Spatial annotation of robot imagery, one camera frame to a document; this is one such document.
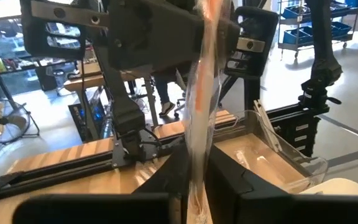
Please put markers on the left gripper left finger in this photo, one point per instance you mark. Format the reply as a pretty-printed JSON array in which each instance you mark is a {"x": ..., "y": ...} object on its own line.
[{"x": 120, "y": 208}]

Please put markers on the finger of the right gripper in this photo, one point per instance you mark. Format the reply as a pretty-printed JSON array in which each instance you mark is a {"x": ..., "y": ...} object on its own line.
[
  {"x": 230, "y": 40},
  {"x": 151, "y": 34}
]

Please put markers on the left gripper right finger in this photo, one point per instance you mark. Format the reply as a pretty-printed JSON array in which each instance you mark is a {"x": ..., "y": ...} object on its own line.
[{"x": 259, "y": 208}]

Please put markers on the orange toothbrush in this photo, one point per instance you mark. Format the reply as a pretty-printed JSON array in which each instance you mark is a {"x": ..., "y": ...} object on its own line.
[
  {"x": 253, "y": 161},
  {"x": 202, "y": 93}
]

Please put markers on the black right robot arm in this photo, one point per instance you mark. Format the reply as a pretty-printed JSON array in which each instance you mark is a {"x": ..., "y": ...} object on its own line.
[{"x": 121, "y": 105}]

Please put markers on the cart with blue bins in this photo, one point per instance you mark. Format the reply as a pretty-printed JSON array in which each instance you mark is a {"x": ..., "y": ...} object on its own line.
[{"x": 294, "y": 35}]

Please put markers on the clear plastic tray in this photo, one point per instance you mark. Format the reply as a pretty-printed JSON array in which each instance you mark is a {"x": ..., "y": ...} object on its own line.
[{"x": 275, "y": 161}]

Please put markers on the office chair with white armrest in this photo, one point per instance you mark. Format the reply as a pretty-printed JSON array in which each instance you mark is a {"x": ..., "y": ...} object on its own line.
[{"x": 182, "y": 105}]

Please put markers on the white plastic tray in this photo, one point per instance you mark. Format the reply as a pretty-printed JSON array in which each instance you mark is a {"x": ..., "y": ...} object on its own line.
[{"x": 337, "y": 186}]

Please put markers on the black computer tower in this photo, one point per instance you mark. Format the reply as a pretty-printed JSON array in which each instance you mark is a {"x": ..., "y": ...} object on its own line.
[{"x": 79, "y": 118}]

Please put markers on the black desk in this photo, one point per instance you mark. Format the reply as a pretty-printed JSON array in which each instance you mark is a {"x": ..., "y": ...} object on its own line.
[{"x": 42, "y": 64}]

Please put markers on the green container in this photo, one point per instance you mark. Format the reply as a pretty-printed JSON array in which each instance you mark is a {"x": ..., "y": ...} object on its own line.
[{"x": 1, "y": 63}]

